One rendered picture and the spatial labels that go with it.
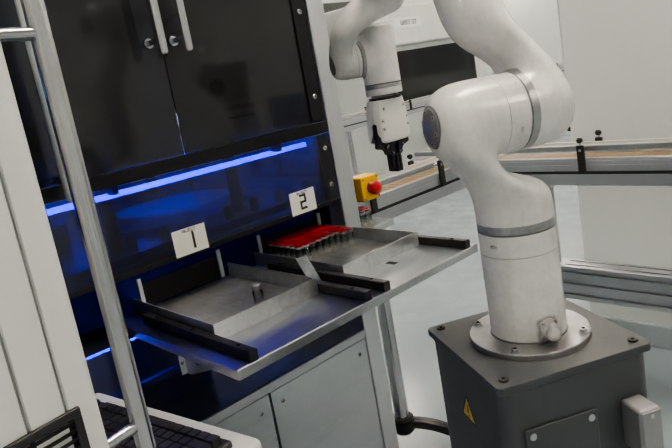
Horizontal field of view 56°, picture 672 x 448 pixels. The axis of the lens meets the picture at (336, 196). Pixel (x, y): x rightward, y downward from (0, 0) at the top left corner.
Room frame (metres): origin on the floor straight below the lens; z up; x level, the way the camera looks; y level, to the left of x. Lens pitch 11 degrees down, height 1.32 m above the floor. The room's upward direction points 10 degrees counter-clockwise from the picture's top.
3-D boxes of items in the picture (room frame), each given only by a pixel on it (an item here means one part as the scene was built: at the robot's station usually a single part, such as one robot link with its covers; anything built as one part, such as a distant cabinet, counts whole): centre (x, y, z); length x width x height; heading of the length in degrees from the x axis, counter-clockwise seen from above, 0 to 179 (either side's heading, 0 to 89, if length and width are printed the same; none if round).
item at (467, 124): (0.95, -0.24, 1.16); 0.19 x 0.12 x 0.24; 104
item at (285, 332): (1.39, 0.11, 0.87); 0.70 x 0.48 x 0.02; 132
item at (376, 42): (1.45, -0.15, 1.35); 0.09 x 0.08 x 0.13; 104
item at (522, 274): (0.96, -0.27, 0.95); 0.19 x 0.19 x 0.18
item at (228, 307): (1.33, 0.28, 0.90); 0.34 x 0.26 x 0.04; 42
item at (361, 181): (1.81, -0.08, 0.99); 0.08 x 0.07 x 0.07; 42
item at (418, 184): (2.10, -0.20, 0.92); 0.69 x 0.16 x 0.16; 132
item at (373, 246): (1.55, 0.03, 0.90); 0.34 x 0.26 x 0.04; 42
